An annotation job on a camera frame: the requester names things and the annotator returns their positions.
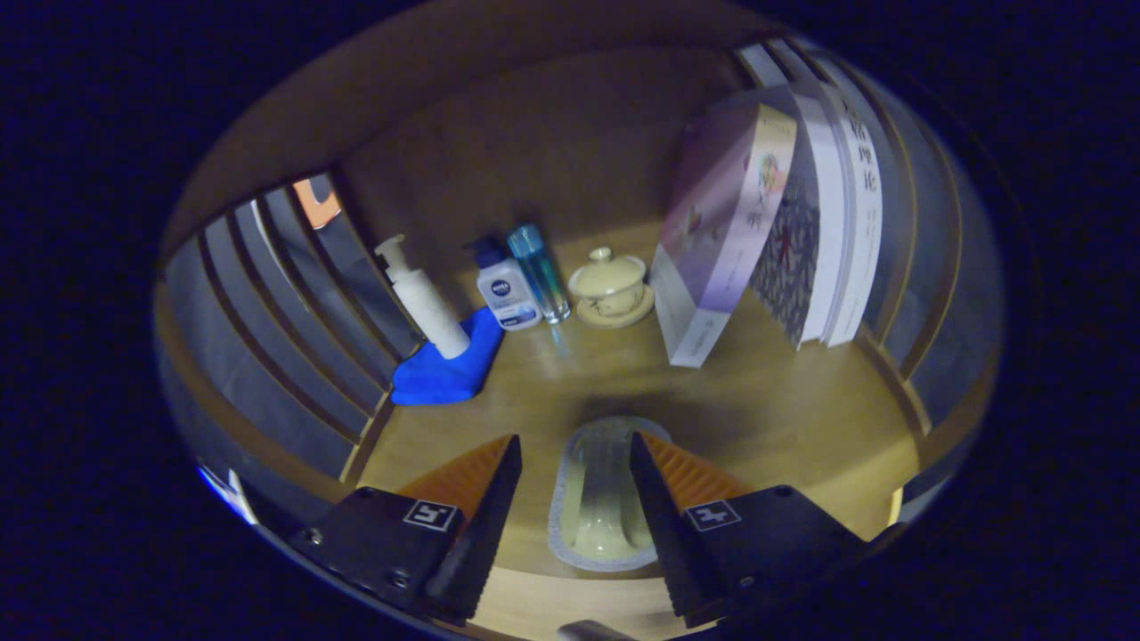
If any teal slim bottle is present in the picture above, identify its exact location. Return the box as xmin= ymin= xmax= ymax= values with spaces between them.
xmin=507 ymin=224 xmax=573 ymax=325

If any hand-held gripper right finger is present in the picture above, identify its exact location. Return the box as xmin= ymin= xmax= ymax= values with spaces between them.
xmin=629 ymin=431 xmax=878 ymax=629

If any blue folded cloth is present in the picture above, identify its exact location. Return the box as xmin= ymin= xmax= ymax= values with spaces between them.
xmin=390 ymin=306 xmax=506 ymax=407

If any white lotion bottle blue cap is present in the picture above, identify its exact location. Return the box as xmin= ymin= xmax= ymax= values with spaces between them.
xmin=472 ymin=236 xmax=543 ymax=332

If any purple book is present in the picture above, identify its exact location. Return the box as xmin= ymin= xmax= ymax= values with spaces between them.
xmin=649 ymin=102 xmax=799 ymax=369

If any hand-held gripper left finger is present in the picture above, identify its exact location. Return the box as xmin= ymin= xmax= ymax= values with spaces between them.
xmin=294 ymin=434 xmax=524 ymax=624

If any patterned cover book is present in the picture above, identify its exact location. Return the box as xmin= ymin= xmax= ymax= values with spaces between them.
xmin=750 ymin=89 xmax=847 ymax=351

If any white pump bottle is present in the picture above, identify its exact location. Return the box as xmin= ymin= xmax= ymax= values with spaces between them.
xmin=374 ymin=234 xmax=471 ymax=361

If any beige lidded teacup with saucer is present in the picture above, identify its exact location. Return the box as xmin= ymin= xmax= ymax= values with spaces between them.
xmin=568 ymin=247 xmax=656 ymax=329

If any wooden cabinet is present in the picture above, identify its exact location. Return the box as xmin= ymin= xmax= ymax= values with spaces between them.
xmin=156 ymin=0 xmax=1003 ymax=553

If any white book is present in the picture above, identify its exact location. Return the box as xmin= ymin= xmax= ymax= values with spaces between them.
xmin=819 ymin=80 xmax=884 ymax=348

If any wooden countertop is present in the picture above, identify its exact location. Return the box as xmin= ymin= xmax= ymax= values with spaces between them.
xmin=343 ymin=223 xmax=923 ymax=580

